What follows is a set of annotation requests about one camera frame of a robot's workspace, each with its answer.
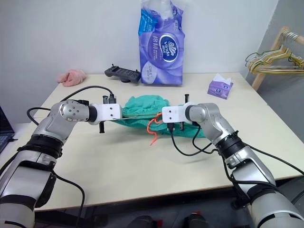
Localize green shorts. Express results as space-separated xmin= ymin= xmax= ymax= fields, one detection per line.
xmin=117 ymin=95 xmax=207 ymax=139

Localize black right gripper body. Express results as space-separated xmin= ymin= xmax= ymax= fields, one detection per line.
xmin=180 ymin=94 xmax=190 ymax=131

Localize white wire hanger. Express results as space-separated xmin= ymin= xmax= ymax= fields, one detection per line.
xmin=251 ymin=30 xmax=304 ymax=73

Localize large purple tissue pack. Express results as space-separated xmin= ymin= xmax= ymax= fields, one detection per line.
xmin=137 ymin=0 xmax=186 ymax=86

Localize wooden clothes rack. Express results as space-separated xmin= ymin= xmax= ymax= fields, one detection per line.
xmin=251 ymin=26 xmax=304 ymax=91

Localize dark laptop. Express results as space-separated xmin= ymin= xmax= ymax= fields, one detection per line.
xmin=0 ymin=105 xmax=18 ymax=154

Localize yellow wire hanger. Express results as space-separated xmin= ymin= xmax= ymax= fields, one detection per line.
xmin=248 ymin=46 xmax=304 ymax=75

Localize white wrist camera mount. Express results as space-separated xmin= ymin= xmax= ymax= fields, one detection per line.
xmin=161 ymin=102 xmax=190 ymax=124
xmin=89 ymin=103 xmax=123 ymax=125

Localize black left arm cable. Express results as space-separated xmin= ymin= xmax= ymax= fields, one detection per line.
xmin=27 ymin=85 xmax=117 ymax=228

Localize small purple tissue pack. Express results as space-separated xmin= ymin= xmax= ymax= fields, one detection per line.
xmin=207 ymin=73 xmax=234 ymax=100

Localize black handheld controller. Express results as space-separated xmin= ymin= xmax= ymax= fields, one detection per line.
xmin=104 ymin=63 xmax=142 ymax=84

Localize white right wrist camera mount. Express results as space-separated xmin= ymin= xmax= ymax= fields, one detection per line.
xmin=161 ymin=102 xmax=190 ymax=124

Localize dark rounded shape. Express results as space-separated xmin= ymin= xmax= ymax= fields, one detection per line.
xmin=184 ymin=209 xmax=210 ymax=228
xmin=132 ymin=215 xmax=165 ymax=228

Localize orange shorts drawstring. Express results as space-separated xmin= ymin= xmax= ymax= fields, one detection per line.
xmin=146 ymin=113 xmax=165 ymax=146

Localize black table frame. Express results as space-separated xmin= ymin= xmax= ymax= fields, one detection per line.
xmin=233 ymin=192 xmax=250 ymax=210

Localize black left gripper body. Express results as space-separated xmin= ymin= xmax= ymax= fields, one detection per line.
xmin=99 ymin=95 xmax=109 ymax=134

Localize pink cloth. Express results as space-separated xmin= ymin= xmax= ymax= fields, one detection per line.
xmin=56 ymin=68 xmax=87 ymax=87

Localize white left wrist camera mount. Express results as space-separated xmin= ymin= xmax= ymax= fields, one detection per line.
xmin=89 ymin=103 xmax=123 ymax=125

